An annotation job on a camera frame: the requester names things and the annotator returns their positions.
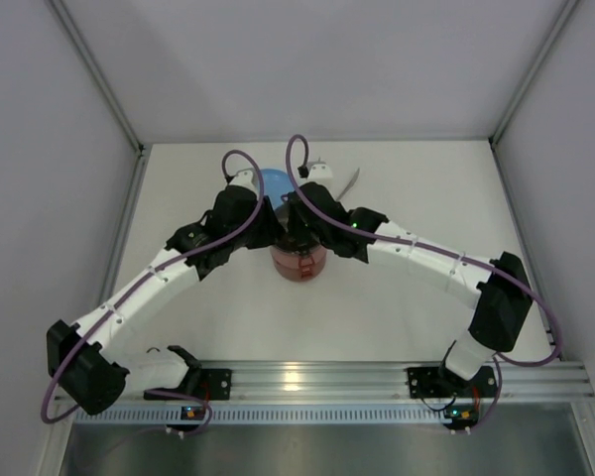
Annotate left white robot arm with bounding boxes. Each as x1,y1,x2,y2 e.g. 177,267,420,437
47,168,282,416

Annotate blue plate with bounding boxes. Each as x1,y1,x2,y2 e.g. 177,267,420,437
261,168,293,211

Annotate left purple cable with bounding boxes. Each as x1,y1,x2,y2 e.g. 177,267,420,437
40,148,266,437

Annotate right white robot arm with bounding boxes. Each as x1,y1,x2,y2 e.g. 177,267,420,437
288,167,533,382

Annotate aluminium front rail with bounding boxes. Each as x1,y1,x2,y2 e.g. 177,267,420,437
202,361,594,405

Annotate perforated cable duct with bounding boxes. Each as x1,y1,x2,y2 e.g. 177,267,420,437
73,404,482,426

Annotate long metal tongs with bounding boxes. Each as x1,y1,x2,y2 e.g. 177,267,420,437
336,168,361,201

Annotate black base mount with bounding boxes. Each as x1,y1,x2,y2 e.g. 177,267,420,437
406,365,498,400
143,367,233,402

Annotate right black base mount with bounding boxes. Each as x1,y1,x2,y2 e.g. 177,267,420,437
406,365,498,400

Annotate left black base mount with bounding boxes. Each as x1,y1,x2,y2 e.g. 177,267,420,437
143,367,233,402

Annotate purple cable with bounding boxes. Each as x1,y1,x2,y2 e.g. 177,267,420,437
286,134,564,437
40,148,266,437

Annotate grey lid with handle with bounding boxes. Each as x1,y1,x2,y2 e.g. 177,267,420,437
271,244,326,282

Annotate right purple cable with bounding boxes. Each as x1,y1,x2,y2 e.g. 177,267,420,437
286,134,564,437

